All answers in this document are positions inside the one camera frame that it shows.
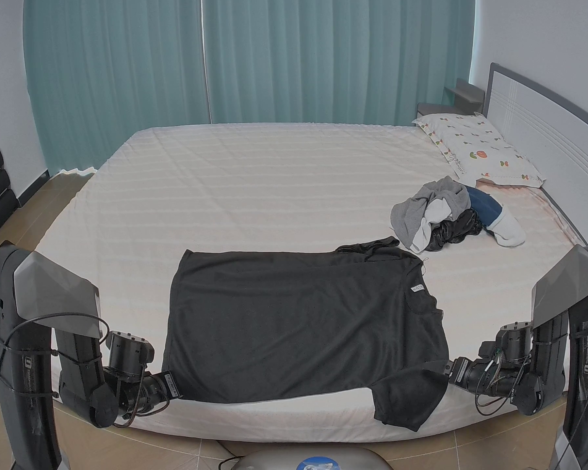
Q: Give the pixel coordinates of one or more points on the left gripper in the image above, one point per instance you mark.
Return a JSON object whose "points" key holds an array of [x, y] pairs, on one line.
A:
{"points": [[161, 389]]}

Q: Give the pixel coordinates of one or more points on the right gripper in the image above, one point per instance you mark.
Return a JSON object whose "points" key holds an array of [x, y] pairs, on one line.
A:
{"points": [[463, 374]]}

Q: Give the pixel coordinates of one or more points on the black T-shirt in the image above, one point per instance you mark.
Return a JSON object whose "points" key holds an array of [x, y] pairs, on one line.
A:
{"points": [[299, 321]]}

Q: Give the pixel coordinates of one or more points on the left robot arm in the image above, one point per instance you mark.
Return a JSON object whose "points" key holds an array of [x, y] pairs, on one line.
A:
{"points": [[34, 385]]}

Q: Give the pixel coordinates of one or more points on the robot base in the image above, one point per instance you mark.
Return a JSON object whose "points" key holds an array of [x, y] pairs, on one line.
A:
{"points": [[274, 460]]}

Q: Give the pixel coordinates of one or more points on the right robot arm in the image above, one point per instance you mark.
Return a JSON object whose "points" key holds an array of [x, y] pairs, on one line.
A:
{"points": [[549, 340]]}

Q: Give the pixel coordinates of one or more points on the pile of clothes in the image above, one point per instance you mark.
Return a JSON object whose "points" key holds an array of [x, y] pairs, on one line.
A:
{"points": [[411, 218]]}

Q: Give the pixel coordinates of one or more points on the white printed pillow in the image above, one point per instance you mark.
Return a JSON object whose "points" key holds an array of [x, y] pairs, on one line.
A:
{"points": [[480, 150]]}

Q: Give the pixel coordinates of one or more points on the bed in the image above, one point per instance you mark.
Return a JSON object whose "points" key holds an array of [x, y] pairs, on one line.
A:
{"points": [[274, 189]]}

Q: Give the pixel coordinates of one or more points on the grey bedside table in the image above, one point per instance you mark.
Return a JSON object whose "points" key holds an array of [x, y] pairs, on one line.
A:
{"points": [[468, 93]]}

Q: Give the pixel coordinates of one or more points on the blue-green curtain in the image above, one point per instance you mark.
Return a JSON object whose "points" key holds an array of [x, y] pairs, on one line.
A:
{"points": [[333, 47], [117, 66]]}

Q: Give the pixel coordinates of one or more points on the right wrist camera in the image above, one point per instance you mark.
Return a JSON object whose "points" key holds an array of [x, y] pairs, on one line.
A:
{"points": [[488, 350]]}

